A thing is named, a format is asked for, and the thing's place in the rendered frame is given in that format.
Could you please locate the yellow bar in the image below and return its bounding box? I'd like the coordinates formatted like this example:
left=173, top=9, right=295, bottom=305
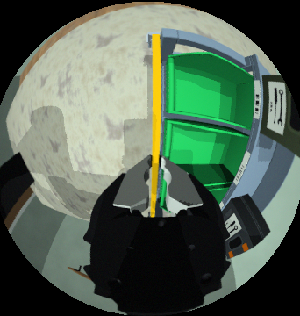
left=151, top=34, right=161, bottom=217

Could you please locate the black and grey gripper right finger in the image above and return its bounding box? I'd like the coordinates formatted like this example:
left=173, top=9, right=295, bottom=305
left=159, top=155, right=230, bottom=240

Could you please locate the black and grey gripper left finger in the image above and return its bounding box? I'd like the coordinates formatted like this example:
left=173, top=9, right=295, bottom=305
left=83, top=155, right=152, bottom=244

